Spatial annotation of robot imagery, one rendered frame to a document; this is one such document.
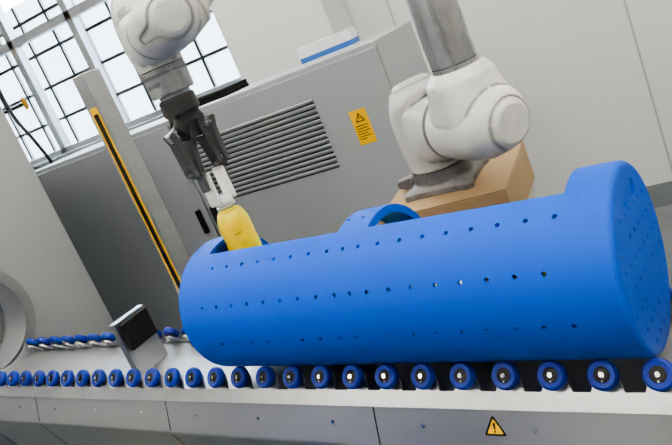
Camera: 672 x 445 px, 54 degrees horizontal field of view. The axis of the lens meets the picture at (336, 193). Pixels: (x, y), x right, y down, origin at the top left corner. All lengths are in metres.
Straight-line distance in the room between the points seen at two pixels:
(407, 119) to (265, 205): 1.55
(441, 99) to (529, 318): 0.58
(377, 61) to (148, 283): 1.75
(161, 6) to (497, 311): 0.70
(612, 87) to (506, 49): 0.58
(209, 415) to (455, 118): 0.84
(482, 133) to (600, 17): 2.40
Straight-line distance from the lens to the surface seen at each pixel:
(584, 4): 3.71
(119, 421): 1.86
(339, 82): 2.67
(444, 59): 1.41
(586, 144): 3.87
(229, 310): 1.31
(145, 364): 1.85
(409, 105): 1.56
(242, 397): 1.48
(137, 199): 2.08
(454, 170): 1.60
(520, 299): 0.97
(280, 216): 3.00
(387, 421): 1.26
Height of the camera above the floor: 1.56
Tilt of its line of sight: 13 degrees down
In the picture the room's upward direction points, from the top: 22 degrees counter-clockwise
